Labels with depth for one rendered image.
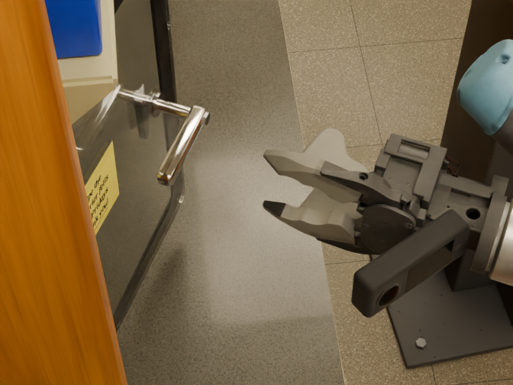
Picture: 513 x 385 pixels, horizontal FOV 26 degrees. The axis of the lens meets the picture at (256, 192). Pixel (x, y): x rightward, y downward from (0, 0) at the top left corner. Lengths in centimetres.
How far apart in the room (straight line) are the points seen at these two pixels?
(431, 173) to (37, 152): 46
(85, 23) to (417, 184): 40
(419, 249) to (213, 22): 64
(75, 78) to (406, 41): 214
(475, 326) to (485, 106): 135
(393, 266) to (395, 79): 179
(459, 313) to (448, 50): 74
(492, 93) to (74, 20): 44
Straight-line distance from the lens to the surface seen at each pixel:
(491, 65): 100
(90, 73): 68
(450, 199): 99
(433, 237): 95
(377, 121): 261
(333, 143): 98
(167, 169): 101
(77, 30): 67
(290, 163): 96
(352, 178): 94
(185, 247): 128
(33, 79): 56
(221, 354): 121
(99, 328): 76
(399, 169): 98
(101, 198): 100
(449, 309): 233
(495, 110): 100
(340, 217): 101
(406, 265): 93
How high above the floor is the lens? 202
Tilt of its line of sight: 55 degrees down
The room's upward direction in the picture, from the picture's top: straight up
